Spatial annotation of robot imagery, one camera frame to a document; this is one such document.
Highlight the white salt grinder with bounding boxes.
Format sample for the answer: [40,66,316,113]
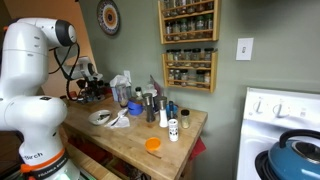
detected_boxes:
[157,96,169,129]

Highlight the blue kettle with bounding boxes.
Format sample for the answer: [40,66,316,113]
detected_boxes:
[267,129,320,180]

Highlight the small black cap bottle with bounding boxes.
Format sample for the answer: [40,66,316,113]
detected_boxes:
[135,86,144,101]

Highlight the slim blue bottle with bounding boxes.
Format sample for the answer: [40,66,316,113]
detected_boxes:
[167,100,175,121]

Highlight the wooden spice rack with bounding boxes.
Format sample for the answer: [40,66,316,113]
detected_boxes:
[161,48,218,94]
[157,0,221,45]

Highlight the red cloth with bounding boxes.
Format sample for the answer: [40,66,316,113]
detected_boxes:
[188,136,208,162]

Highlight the dark pepper grinder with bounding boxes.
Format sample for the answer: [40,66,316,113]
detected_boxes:
[142,92,156,123]

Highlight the orange plastic lid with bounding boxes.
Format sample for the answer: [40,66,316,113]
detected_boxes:
[144,137,162,153]

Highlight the white cap container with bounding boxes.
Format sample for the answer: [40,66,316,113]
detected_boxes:
[144,83,158,98]

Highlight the white ceramic bowl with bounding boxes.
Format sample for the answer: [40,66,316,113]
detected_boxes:
[88,109,112,126]

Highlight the clear zip bag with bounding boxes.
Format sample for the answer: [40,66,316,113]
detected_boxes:
[149,74,164,98]

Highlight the small white shaker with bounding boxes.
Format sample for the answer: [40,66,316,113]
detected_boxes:
[168,118,179,143]

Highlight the white stove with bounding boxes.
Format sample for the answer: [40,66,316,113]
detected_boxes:
[236,87,320,180]

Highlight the black lid yellow spice jar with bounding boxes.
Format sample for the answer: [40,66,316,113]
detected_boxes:
[180,109,191,130]

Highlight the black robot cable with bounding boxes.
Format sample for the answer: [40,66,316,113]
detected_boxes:
[49,43,81,101]

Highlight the patterned decorative wall plate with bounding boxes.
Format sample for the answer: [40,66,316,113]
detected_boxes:
[96,0,121,36]

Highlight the tissue box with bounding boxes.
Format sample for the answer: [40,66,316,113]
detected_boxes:
[109,74,133,103]

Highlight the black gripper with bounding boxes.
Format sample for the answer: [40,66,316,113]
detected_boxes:
[75,78,109,103]

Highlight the white light switch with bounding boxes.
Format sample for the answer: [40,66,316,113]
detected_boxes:
[235,37,254,62]

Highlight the blue bowl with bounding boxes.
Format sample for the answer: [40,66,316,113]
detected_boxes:
[127,99,145,117]

